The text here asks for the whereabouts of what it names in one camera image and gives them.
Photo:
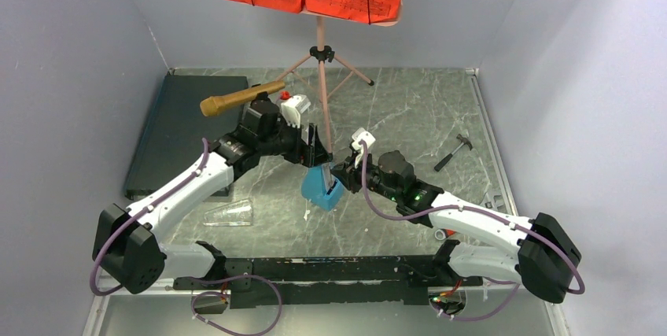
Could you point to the pink music stand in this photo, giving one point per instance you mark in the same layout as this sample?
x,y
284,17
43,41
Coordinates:
x,y
323,54

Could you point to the small black hammer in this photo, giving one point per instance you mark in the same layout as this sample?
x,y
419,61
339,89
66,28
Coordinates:
x,y
463,142

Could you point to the dark blue audio receiver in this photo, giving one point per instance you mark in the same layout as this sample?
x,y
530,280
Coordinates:
x,y
171,140

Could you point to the black microphone stand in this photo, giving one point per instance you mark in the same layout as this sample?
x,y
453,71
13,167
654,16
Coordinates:
x,y
262,97

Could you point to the clear plastic metronome cover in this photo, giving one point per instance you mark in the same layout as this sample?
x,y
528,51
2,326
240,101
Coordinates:
x,y
233,214

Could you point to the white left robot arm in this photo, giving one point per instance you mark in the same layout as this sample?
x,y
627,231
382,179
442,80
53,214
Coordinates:
x,y
129,252

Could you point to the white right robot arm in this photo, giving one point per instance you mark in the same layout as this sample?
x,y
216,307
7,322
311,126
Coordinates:
x,y
536,253

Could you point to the gold microphone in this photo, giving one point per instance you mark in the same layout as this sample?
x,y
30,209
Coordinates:
x,y
216,105

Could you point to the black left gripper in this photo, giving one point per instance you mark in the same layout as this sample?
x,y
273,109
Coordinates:
x,y
316,155

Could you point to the red adjustable wrench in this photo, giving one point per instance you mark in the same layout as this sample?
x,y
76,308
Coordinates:
x,y
442,234

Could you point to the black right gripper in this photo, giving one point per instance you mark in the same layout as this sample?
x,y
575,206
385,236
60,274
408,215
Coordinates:
x,y
348,173

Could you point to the blue metronome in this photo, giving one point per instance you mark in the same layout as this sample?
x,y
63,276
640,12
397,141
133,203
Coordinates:
x,y
321,188

